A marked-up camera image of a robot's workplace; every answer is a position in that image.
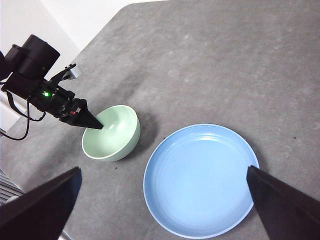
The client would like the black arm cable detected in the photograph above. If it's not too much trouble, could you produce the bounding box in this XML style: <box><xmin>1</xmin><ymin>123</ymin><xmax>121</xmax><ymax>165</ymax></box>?
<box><xmin>0</xmin><ymin>89</ymin><xmax>47</xmax><ymax>141</ymax></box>

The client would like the grey ribbed panel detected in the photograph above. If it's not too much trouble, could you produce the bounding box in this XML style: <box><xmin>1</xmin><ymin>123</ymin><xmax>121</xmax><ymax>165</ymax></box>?
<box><xmin>0</xmin><ymin>168</ymin><xmax>25</xmax><ymax>206</ymax></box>

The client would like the blue round plate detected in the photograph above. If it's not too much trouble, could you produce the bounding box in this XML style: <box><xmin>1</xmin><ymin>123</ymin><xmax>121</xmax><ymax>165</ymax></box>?
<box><xmin>142</xmin><ymin>123</ymin><xmax>260</xmax><ymax>240</ymax></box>

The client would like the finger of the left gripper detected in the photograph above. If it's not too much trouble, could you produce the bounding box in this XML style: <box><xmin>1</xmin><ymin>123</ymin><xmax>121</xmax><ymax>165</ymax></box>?
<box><xmin>67</xmin><ymin>99</ymin><xmax>105</xmax><ymax>130</ymax></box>

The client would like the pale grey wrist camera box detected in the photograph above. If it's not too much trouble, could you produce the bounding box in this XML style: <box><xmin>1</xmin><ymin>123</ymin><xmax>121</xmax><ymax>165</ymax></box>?
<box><xmin>65</xmin><ymin>63</ymin><xmax>82</xmax><ymax>81</ymax></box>

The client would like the green ribbed bowl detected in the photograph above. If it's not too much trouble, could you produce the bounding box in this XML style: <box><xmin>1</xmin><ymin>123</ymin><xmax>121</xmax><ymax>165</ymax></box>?
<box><xmin>81</xmin><ymin>104</ymin><xmax>141</xmax><ymax>162</ymax></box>

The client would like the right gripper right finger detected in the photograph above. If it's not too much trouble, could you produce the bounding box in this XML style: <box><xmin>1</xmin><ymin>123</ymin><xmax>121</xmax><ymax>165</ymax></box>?
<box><xmin>246</xmin><ymin>165</ymin><xmax>320</xmax><ymax>240</ymax></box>

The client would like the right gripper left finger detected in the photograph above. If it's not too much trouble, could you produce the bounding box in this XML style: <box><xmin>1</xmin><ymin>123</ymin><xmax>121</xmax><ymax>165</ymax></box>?
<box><xmin>0</xmin><ymin>166</ymin><xmax>82</xmax><ymax>240</ymax></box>

